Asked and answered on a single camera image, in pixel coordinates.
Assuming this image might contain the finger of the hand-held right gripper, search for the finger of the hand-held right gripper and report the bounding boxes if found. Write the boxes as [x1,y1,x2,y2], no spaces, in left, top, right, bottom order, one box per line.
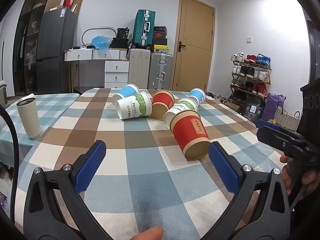
[257,126,315,157]
[255,119,304,140]

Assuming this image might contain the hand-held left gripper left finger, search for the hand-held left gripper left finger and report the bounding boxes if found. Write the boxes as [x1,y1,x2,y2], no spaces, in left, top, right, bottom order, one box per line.
[24,140,111,240]

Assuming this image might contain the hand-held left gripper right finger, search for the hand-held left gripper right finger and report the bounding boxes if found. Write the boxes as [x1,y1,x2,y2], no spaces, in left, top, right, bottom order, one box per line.
[202,141,292,240]

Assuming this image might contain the large red paper cup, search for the large red paper cup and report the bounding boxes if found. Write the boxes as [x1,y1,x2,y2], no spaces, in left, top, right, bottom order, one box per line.
[170,110,211,161]

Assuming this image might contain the white green-print paper cup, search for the white green-print paper cup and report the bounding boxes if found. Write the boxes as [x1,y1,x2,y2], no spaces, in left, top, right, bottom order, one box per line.
[116,92,152,120]
[163,97,199,128]

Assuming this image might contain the blue white paper cup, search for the blue white paper cup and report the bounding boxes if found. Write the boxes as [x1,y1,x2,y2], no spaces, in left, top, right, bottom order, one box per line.
[112,84,140,105]
[188,88,206,106]

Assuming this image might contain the small red paper cup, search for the small red paper cup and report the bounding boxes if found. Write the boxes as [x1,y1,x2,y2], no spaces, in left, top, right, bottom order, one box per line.
[151,90,175,120]

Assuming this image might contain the person's right hand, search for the person's right hand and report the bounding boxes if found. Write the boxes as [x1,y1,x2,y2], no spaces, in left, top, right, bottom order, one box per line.
[279,154,320,196]

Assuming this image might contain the person's left hand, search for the person's left hand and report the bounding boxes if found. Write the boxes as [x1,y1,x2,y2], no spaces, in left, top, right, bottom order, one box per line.
[126,226,164,240]

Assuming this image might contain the wicker basket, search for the wicker basket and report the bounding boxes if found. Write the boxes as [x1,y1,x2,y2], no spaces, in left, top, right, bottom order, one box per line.
[273,106,302,132]

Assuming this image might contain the purple shopping bag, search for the purple shopping bag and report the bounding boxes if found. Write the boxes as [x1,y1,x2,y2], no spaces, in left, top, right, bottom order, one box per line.
[262,92,286,122]

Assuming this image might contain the black printed bag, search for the black printed bag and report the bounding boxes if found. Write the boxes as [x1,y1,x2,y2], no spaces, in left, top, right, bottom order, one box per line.
[243,96,266,121]

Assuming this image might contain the wooden shoe rack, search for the wooden shoe rack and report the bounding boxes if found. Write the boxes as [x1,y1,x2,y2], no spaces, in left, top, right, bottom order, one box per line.
[229,59,273,101]

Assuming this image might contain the shoe rack with shoes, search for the shoe rack with shoes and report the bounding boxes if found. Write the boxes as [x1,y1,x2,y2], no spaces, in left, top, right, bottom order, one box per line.
[230,52,272,98]

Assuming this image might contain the shoes on floor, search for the shoes on floor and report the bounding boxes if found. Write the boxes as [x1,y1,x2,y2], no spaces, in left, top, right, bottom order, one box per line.
[205,91,229,105]

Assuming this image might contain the light blue checked tablecloth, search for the light blue checked tablecloth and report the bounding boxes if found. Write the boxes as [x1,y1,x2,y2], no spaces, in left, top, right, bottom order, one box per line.
[0,93,80,167]

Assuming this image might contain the white steel tumbler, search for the white steel tumbler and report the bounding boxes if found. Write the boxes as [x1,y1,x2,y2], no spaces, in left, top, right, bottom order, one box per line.
[16,93,42,140]

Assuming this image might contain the white drawer dresser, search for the white drawer dresser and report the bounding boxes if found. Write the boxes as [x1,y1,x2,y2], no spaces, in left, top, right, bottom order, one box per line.
[64,49,130,89]

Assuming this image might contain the beige suitcase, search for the beige suitcase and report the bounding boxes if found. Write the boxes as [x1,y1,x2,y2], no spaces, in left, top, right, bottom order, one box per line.
[128,48,151,90]

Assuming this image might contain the wooden door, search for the wooden door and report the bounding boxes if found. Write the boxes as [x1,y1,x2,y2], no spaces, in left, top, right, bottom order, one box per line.
[171,0,216,92]

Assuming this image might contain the silver suitcase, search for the silver suitcase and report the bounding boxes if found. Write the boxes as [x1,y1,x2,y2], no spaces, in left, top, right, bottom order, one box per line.
[148,52,173,91]

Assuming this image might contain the dark grey refrigerator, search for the dark grey refrigerator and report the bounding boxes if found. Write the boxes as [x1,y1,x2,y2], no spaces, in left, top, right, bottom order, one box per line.
[36,7,78,95]

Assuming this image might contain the blue plastic bag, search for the blue plastic bag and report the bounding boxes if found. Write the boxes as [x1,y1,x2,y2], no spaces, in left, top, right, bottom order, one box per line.
[91,35,113,53]

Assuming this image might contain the yellow shoe box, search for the yellow shoe box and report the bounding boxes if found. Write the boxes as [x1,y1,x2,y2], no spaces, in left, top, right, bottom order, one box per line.
[152,44,169,54]

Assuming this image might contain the dark glass-door cabinet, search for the dark glass-door cabinet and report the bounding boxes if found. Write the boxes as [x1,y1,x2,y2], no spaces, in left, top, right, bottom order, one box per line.
[12,0,57,96]

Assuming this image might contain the stack of dark shoe boxes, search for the stack of dark shoe boxes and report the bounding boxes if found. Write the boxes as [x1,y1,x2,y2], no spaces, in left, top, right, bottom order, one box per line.
[152,26,168,46]

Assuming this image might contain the teal suitcase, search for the teal suitcase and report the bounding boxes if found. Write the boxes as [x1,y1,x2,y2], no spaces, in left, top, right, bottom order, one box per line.
[132,9,156,50]

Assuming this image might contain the brown cardboard box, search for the brown cardboard box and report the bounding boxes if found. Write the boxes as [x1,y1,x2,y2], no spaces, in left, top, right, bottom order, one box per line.
[71,0,83,14]

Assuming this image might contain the black cable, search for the black cable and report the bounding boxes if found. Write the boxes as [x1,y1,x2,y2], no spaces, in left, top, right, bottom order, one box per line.
[0,104,21,222]

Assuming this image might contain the oval white mirror frame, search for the oval white mirror frame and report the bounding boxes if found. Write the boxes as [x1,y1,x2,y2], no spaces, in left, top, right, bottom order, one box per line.
[82,27,117,48]

